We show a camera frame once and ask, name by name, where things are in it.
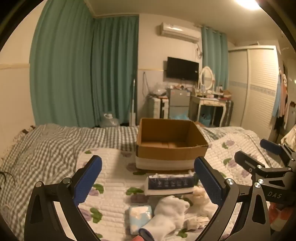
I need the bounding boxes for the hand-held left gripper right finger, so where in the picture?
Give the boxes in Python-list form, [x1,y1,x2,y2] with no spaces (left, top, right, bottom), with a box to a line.
[194,156,271,241]

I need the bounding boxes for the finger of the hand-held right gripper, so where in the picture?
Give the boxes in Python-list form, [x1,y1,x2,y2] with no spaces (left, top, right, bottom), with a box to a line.
[234,151,266,179]
[260,138,296,166]

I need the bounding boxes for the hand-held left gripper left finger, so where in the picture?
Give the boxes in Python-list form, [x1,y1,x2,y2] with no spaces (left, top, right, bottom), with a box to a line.
[24,155,103,241]

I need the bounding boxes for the cream plush toy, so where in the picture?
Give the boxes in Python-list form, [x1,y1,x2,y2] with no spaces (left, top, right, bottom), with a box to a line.
[191,185,220,219]

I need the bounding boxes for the dark blue tissue pack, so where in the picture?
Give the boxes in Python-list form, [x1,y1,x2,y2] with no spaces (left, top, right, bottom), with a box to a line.
[145,173,196,197]

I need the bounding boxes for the small white packets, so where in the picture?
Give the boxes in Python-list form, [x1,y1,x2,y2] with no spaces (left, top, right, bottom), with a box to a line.
[184,215,211,230]

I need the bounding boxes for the brown cardboard box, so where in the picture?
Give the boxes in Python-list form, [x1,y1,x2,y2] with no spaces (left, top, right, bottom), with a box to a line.
[135,118,209,163]

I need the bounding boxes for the white sock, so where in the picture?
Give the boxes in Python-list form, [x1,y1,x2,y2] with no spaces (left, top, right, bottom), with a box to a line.
[138,195,190,241]

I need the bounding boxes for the light blue tissue packet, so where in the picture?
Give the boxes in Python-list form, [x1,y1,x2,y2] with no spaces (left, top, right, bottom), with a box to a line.
[128,205,153,236]

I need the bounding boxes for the white floral quilt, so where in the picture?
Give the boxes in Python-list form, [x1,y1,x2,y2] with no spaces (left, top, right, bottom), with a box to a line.
[76,129,286,241]

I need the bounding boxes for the orange white patterned cloth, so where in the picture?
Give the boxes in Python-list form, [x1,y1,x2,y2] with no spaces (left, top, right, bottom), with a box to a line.
[269,203,288,232]

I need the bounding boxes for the hanging clothes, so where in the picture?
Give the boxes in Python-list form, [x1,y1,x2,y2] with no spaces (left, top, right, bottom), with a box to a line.
[271,68,290,131]

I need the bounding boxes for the white foam base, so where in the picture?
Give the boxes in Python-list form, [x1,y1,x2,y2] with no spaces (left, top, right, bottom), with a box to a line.
[135,156,204,172]

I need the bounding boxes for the white wardrobe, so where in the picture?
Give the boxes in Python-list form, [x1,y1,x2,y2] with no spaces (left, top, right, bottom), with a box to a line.
[228,45,282,140]

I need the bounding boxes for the bin under dressing table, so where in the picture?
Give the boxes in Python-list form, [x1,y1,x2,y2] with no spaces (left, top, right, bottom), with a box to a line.
[198,113,212,127]

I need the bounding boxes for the clear plastic water jug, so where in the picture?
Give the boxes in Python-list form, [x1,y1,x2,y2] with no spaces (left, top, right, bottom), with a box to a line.
[100,113,120,128]

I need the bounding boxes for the blue plastic bag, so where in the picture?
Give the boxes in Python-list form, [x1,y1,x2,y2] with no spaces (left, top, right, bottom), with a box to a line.
[172,113,190,121]

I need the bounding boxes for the white dressing table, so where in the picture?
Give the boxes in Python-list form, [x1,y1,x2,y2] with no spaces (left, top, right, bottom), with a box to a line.
[190,94,228,127]

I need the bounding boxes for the black hair band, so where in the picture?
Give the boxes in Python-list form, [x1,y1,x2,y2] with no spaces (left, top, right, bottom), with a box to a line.
[0,171,16,186]

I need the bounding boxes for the white stick mop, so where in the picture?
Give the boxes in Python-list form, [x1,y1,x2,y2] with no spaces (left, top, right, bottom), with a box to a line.
[129,79,137,127]

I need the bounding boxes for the silver mini fridge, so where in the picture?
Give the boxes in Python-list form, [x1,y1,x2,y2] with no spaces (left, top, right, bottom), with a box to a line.
[167,88,191,119]

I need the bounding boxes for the white suitcase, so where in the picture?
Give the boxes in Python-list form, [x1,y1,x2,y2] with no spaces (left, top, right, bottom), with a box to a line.
[147,96,168,119]

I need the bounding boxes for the white oval mirror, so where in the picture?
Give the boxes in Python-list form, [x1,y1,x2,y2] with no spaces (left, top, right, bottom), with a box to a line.
[198,66,215,91]

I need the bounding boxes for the clear plastic bag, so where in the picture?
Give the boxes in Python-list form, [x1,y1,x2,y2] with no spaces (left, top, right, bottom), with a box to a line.
[149,82,168,97]

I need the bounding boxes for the light green curtain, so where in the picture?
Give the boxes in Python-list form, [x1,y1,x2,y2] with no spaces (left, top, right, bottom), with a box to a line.
[200,24,230,90]

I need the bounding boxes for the dark green curtain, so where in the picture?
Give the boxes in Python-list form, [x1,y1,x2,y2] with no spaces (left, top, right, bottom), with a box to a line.
[91,16,139,127]

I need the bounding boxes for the wide green curtain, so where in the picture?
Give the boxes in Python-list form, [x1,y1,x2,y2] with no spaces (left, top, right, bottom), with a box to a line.
[30,0,96,128]

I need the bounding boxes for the ceiling light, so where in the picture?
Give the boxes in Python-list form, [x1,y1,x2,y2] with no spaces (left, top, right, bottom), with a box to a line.
[234,0,259,10]

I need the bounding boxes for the white air conditioner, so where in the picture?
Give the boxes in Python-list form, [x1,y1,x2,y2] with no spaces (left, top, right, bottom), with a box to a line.
[158,22,201,43]

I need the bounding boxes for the black wall television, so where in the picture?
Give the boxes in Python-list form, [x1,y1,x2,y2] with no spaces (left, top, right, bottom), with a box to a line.
[166,57,199,82]

